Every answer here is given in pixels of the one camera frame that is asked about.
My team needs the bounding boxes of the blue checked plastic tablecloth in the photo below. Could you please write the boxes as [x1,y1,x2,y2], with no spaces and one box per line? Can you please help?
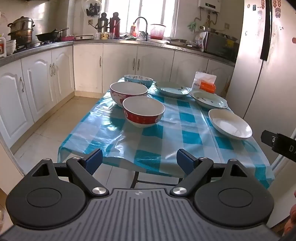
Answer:
[58,77,275,189]

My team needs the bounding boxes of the red patterned bowl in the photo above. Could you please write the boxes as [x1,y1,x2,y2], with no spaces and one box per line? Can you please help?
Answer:
[122,96,165,128]

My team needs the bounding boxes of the blue cartoon bowl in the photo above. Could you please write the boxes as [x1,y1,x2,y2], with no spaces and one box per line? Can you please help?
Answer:
[124,75,154,90]

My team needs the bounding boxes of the person's right hand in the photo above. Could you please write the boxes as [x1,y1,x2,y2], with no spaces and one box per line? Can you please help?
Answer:
[284,189,296,234]

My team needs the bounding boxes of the steel countertop oven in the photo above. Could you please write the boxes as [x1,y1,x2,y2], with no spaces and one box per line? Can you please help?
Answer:
[203,31,240,62]

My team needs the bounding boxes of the white kitchen base cabinets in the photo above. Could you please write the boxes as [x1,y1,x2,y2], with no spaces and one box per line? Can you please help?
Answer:
[0,43,235,149]

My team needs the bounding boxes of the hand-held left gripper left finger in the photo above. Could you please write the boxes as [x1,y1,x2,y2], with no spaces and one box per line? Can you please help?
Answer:
[28,148,110,197]

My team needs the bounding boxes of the white wall water heater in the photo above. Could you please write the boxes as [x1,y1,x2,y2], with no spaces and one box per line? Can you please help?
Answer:
[198,0,221,13]

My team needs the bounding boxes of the pink plastic basket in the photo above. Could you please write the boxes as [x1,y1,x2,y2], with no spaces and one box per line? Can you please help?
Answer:
[150,24,167,40]

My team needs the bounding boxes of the plain white plate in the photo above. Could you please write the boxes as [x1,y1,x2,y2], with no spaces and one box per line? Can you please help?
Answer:
[208,109,252,140]

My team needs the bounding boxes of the kitchen window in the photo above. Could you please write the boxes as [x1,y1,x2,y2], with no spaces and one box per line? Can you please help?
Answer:
[102,0,179,33]

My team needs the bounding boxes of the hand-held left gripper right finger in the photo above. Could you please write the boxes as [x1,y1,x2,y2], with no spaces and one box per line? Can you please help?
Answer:
[170,149,250,197]

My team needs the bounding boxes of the large pink patterned bowl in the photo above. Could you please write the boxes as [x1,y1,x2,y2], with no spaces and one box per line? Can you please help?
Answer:
[110,82,148,108]

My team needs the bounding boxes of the printed plastic bag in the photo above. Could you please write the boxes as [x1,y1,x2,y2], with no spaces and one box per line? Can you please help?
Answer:
[194,31,207,52]

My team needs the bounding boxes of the green oval plate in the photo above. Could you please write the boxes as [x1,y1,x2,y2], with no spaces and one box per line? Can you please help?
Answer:
[189,90,228,109]

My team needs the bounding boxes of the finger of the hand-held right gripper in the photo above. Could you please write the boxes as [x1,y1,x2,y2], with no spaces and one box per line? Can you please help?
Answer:
[261,130,296,163]

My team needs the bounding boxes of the black frying pan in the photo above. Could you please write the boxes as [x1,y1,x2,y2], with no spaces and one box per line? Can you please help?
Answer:
[35,28,70,42]

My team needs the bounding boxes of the green floral round plate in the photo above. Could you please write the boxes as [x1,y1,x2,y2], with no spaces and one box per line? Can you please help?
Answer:
[154,81,190,97]

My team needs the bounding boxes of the silver refrigerator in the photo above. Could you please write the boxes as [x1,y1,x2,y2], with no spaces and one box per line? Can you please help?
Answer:
[225,0,296,232]

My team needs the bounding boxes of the stacked metal steamer pot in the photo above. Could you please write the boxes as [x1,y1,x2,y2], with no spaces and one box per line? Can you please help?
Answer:
[7,16,36,45]

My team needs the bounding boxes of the red thermos flask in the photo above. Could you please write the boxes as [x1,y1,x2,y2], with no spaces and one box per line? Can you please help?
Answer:
[109,12,121,39]

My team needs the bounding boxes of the orange tissue pack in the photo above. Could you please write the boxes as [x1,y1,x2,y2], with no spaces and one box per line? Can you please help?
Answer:
[191,71,216,94]

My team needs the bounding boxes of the curved metal faucet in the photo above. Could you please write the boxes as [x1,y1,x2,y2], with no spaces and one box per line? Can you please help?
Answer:
[134,17,149,42]

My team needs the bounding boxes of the clear seasoning bottle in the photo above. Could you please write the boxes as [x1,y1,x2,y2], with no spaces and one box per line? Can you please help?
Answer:
[0,35,7,58]

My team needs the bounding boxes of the stack of white bowls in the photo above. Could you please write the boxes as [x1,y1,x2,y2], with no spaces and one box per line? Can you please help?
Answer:
[6,39,16,55]

